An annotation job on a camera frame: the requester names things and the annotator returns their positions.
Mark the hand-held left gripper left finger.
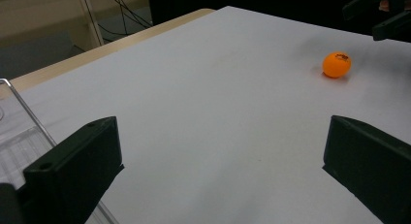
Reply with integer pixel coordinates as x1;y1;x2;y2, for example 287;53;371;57
22;115;125;224

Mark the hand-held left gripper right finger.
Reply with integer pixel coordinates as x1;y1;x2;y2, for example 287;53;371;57
322;114;411;224

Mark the clear plastic tray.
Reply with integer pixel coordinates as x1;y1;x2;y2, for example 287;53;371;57
0;78;120;224

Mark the orange ping pong ball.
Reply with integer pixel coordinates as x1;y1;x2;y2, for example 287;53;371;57
322;51;352;80

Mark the beige wooden shelf unit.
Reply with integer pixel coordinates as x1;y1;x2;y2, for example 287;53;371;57
0;0;150;51

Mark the white board sheet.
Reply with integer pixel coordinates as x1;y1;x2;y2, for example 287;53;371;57
0;5;411;224

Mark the thin black cable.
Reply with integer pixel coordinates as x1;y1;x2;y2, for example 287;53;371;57
96;0;153;38
104;0;153;28

